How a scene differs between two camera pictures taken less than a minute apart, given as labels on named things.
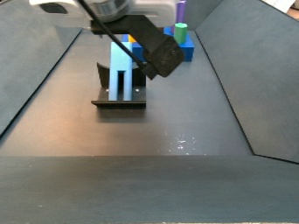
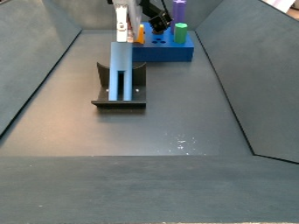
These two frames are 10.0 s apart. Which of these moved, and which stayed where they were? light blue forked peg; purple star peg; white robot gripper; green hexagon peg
Moved: white robot gripper
Stayed: green hexagon peg; purple star peg; light blue forked peg
